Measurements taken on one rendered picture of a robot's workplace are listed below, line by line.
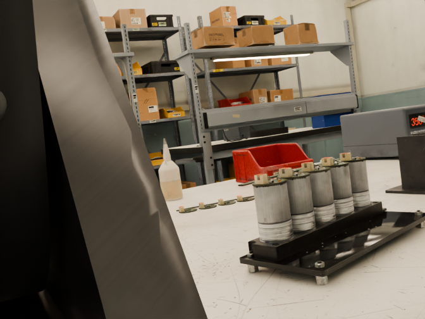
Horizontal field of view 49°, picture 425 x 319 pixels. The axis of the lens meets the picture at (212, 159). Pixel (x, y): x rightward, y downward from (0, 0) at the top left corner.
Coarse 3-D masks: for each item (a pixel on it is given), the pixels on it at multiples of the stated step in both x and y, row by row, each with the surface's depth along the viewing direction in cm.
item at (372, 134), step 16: (368, 112) 91; (384, 112) 88; (400, 112) 85; (416, 112) 87; (352, 128) 95; (368, 128) 92; (384, 128) 89; (400, 128) 86; (416, 128) 87; (352, 144) 95; (368, 144) 92; (384, 144) 89
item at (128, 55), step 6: (126, 30) 273; (126, 36) 273; (126, 42) 273; (126, 48) 273; (114, 54) 269; (120, 54) 270; (126, 54) 272; (132, 54) 274; (120, 60) 283; (126, 60) 274; (126, 66) 275; (132, 66) 275; (132, 72) 275; (132, 78) 275; (132, 84) 275; (132, 90) 275; (132, 96) 275; (132, 102) 276; (138, 108) 276; (138, 114) 276; (138, 120) 276
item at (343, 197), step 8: (336, 168) 38; (344, 168) 38; (336, 176) 38; (344, 176) 38; (336, 184) 38; (344, 184) 38; (336, 192) 38; (344, 192) 38; (336, 200) 38; (344, 200) 38; (352, 200) 39; (336, 208) 38; (344, 208) 38; (352, 208) 39
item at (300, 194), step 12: (288, 180) 34; (300, 180) 34; (288, 192) 34; (300, 192) 34; (300, 204) 34; (312, 204) 35; (300, 216) 34; (312, 216) 35; (300, 228) 34; (312, 228) 35
